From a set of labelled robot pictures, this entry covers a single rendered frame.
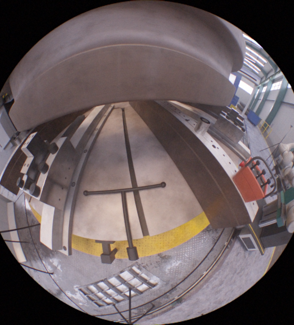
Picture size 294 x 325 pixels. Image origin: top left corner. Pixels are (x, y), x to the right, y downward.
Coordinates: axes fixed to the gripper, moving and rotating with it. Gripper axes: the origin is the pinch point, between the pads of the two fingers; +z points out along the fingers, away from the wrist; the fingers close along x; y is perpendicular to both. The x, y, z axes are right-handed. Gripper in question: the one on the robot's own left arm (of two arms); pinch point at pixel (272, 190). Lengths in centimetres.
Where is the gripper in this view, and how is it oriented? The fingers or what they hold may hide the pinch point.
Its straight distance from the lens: 123.1
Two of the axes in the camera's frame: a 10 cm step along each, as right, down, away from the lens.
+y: -5.8, -6.9, 4.4
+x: -8.1, 4.5, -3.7
